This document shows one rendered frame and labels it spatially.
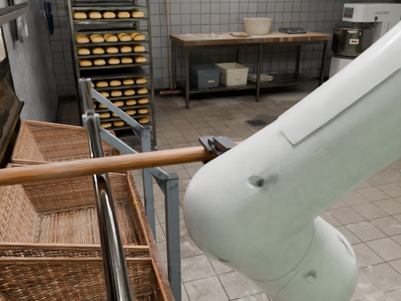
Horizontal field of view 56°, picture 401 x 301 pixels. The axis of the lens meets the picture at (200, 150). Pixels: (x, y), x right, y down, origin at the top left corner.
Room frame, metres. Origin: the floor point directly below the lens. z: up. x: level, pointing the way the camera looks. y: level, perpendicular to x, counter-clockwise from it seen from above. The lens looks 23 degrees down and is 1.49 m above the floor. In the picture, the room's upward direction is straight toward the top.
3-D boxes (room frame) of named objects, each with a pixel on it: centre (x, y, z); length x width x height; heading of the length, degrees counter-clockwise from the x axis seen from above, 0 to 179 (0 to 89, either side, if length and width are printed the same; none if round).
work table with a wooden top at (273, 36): (5.67, -0.72, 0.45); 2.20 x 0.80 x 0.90; 108
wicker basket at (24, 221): (1.18, 0.46, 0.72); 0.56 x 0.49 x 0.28; 18
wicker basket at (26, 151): (1.74, 0.64, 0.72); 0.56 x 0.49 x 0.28; 19
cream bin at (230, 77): (5.59, -0.45, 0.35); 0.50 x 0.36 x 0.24; 19
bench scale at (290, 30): (5.94, -1.39, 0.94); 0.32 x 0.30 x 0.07; 18
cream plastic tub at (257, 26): (5.79, -0.83, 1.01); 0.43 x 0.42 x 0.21; 108
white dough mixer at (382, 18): (5.78, -2.38, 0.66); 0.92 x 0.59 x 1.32; 108
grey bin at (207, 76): (5.46, -0.05, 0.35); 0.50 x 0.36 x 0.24; 18
